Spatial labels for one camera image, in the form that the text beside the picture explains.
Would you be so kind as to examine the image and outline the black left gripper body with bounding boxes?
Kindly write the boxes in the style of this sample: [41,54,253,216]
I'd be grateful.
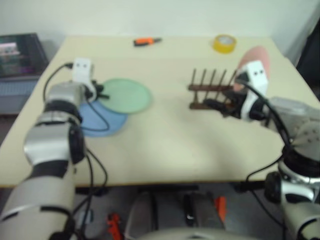
[92,79,105,100]

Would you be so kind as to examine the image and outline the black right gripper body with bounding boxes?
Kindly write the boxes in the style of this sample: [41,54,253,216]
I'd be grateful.
[221,89,248,119]

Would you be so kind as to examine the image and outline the brown wooden dish rack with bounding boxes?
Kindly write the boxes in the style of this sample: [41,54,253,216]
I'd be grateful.
[187,68,241,111]

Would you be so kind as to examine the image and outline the pink plate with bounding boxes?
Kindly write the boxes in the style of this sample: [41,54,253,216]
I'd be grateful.
[232,45,271,93]

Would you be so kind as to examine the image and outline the green plate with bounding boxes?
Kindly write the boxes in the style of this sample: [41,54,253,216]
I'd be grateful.
[101,78,153,115]

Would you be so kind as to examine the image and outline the blue plate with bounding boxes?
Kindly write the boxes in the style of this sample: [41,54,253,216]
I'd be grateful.
[79,101,127,138]

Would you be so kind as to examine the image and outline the yellow tape roll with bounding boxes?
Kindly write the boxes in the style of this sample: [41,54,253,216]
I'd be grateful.
[212,34,237,54]

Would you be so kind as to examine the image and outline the orange and black tool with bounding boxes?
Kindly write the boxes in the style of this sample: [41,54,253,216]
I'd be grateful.
[133,36,163,48]

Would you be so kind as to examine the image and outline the grey blue crate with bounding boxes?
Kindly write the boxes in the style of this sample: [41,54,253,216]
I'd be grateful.
[0,74,43,116]

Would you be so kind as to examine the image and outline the black plastic crate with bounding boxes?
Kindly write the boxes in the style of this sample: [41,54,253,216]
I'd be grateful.
[0,32,50,79]

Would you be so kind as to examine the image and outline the black chair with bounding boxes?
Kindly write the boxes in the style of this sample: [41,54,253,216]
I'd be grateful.
[294,22,320,88]

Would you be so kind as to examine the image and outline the grey bin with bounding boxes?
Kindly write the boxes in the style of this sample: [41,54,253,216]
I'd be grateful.
[124,192,226,240]

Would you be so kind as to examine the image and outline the white and black object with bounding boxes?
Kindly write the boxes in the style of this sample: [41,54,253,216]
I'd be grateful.
[74,208,95,226]

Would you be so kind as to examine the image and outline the red and black tool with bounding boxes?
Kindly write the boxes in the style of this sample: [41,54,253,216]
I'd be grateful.
[106,212,123,238]

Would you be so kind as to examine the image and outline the light grey robot torso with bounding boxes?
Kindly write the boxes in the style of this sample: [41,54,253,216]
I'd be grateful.
[139,226,251,240]

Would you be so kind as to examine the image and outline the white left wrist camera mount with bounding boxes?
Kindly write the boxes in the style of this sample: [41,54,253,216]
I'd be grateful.
[72,57,99,101]

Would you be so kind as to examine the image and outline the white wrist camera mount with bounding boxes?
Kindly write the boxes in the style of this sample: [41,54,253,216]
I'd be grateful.
[241,59,270,123]
[72,57,99,101]

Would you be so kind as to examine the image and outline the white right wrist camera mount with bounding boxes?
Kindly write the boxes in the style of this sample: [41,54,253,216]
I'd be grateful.
[241,59,270,123]

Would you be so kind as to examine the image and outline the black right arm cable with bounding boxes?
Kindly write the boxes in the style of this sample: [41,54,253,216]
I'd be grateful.
[238,79,295,192]

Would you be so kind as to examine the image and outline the black hanging cable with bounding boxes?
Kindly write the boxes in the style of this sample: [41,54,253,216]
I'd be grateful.
[72,147,110,226]

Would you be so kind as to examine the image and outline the black table frame bar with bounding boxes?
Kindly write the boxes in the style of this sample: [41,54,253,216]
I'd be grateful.
[138,184,200,194]
[234,181,267,194]

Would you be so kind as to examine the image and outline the orange tool handle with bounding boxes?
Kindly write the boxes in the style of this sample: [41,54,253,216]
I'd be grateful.
[215,196,228,222]

